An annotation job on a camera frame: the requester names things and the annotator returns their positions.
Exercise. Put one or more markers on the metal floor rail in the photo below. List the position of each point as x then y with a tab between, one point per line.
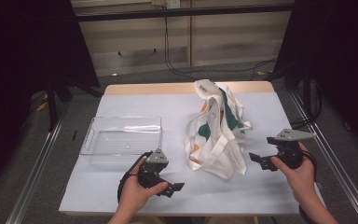
34	174
338	169

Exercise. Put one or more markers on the person's right hand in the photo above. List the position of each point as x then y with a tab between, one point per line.
298	180

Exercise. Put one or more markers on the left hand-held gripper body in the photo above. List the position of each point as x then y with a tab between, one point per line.
156	157

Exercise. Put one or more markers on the white wall outlet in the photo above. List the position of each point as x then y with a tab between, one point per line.
173	3

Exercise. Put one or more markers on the black curtain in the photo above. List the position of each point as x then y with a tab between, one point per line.
345	46
18	62

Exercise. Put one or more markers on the black stand leg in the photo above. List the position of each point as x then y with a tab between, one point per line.
52	105

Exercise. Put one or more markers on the pale blue table sheet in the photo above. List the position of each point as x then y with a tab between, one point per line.
167	105

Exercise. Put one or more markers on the yellow floor tape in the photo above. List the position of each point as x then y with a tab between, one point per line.
42	106

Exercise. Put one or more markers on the white patterned tote bag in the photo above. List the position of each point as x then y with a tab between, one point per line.
217	146

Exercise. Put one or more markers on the clear plastic container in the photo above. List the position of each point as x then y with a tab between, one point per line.
121	140

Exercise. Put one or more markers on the black horizontal bar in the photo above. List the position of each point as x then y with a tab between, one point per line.
183	12

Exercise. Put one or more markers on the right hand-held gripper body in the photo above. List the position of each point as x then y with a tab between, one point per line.
289	149

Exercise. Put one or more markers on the small black stick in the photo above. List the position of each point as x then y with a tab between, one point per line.
75	135

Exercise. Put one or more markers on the person's left hand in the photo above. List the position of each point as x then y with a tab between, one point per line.
135	193

